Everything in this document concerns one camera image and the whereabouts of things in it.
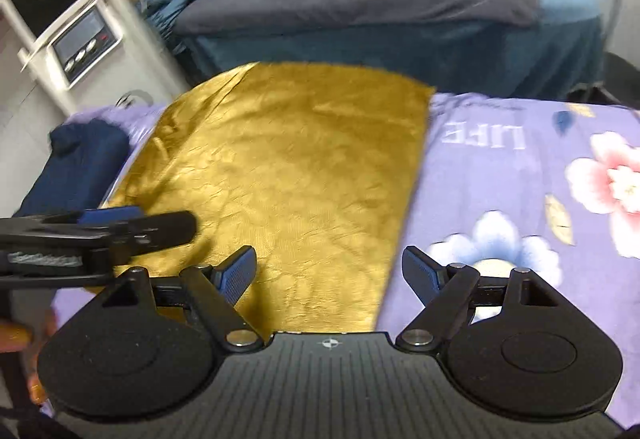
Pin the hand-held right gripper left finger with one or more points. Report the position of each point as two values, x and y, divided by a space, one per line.
237 276

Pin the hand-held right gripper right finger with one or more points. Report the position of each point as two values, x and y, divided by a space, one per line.
420 274

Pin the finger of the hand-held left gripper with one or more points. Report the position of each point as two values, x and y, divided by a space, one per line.
110 226
50 271

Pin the golden yellow jacket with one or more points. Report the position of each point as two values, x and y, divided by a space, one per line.
280 189

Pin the navy blue cloth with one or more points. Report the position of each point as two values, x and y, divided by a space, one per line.
75 166

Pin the purple floral bedsheet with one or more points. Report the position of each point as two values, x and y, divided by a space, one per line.
525 199

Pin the silver panel appliance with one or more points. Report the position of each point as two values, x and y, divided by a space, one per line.
85 46

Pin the white cabinet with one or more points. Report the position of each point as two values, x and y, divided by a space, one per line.
60 19

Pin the blue and grey bed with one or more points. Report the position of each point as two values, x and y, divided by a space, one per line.
400 49

